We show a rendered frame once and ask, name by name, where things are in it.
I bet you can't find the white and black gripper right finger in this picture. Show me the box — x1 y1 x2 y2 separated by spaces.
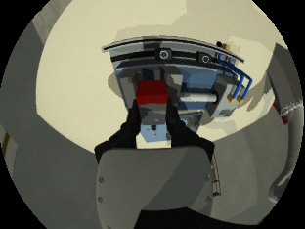
165 97 215 163

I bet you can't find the grey flat bar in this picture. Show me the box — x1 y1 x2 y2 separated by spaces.
137 68 145 83
154 67 160 80

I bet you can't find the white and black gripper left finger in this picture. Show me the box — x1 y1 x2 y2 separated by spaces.
94 99 141 165

